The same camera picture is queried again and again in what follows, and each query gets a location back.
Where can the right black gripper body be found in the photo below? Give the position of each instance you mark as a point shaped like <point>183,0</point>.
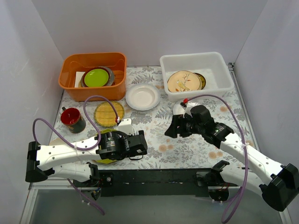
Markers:
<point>178,126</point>

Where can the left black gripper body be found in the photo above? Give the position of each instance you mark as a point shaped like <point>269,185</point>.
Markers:
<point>139,144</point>

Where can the green dotted scalloped plate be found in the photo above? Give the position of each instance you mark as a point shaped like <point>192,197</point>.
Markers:
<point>107,130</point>

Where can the cream plate with bird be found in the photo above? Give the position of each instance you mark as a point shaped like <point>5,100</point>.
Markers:
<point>182,81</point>

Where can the white deep plate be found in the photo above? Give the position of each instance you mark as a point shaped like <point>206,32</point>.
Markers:
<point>143,96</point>
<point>178,109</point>

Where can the yellow black patterned plate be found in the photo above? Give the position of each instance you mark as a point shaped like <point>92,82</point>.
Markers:
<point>203,80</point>

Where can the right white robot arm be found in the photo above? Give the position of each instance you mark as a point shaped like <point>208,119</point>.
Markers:
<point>277,184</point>

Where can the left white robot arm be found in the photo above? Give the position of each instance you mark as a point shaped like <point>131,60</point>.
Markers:
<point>62,160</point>

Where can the white plastic bin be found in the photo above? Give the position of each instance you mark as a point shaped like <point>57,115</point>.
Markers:
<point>210,64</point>

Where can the stack of dark plates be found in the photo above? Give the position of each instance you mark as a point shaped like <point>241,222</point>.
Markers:
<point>111,76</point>

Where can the orange plastic bin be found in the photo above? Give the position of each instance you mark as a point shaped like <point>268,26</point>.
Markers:
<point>116,61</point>

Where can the white card in bin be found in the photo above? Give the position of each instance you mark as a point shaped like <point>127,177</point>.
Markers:
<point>78,78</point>

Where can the floral table cloth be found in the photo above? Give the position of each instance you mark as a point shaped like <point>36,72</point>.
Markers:
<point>190,152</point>

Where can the round bamboo mat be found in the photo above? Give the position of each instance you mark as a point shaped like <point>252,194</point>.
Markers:
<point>104,114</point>

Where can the black mug red inside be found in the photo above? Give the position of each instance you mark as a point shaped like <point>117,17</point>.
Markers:
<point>73,120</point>

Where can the small cream dish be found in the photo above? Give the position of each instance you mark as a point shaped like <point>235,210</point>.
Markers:
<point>56,142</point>

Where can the lime green round plate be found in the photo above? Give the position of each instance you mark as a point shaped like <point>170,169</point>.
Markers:
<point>96,78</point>

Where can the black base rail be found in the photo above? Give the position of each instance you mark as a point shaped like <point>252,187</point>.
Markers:
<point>154,182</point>

